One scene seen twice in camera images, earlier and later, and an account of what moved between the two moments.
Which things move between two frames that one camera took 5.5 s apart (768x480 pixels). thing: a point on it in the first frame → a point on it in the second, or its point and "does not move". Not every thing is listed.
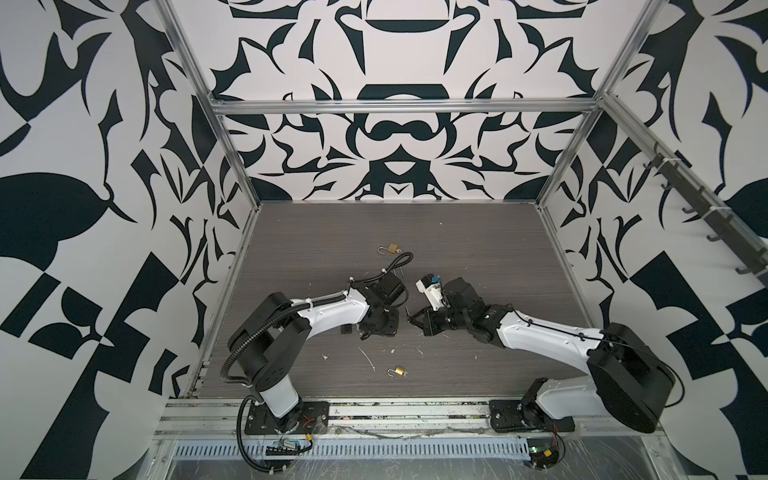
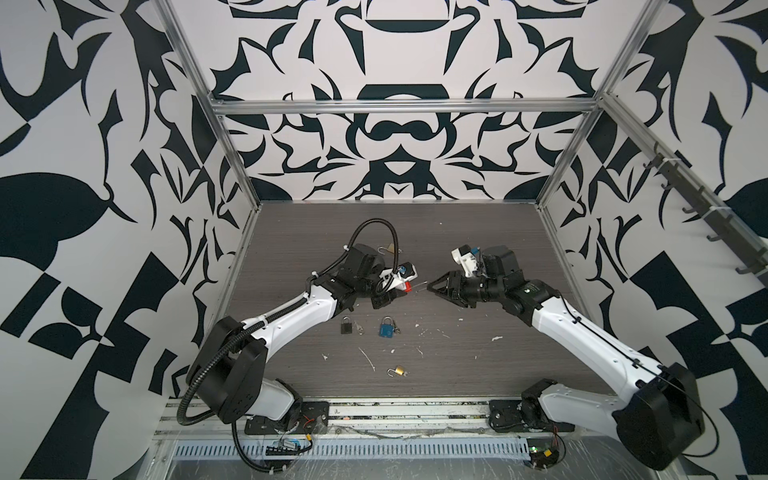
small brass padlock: x=391 y=247 does not move
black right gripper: x=428 y=324 → x=457 y=281
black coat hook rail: x=728 y=227 does not move
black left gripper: x=391 y=330 → x=386 y=297
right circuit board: x=543 y=453 does not move
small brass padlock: x=398 y=370 does not move
